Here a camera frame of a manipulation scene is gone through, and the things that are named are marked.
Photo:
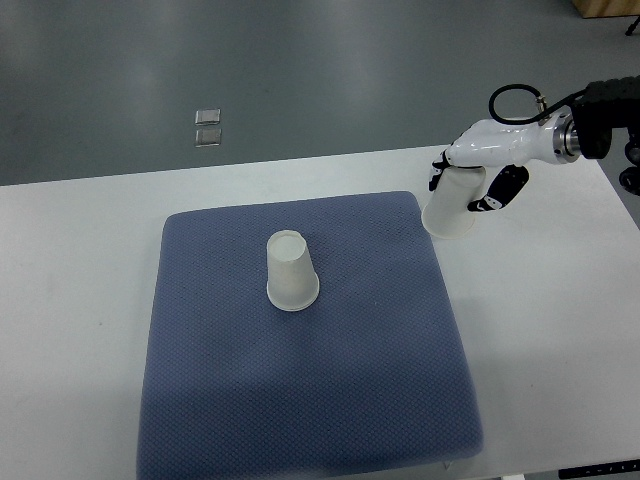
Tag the wooden furniture corner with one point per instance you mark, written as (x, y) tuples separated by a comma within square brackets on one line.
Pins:
[(606, 8)]

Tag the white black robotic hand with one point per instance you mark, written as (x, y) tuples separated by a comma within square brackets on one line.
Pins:
[(488, 143)]

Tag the blue fabric cushion mat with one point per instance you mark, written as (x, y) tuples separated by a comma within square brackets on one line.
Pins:
[(372, 375)]

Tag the upper metal floor plate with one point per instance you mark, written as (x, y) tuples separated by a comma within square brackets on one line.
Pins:
[(208, 116)]

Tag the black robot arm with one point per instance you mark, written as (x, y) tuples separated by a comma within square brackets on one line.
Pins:
[(596, 110)]

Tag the white paper cup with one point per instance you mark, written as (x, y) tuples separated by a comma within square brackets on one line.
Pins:
[(292, 283), (446, 215)]

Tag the black tripod leg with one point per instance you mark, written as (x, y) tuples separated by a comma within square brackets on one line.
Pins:
[(632, 27)]

